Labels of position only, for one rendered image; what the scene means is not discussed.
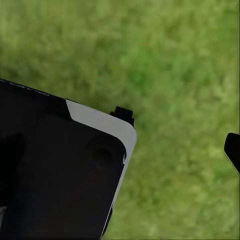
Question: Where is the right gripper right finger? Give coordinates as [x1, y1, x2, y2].
[224, 133, 240, 173]

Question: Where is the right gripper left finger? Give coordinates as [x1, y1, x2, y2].
[0, 133, 26, 193]

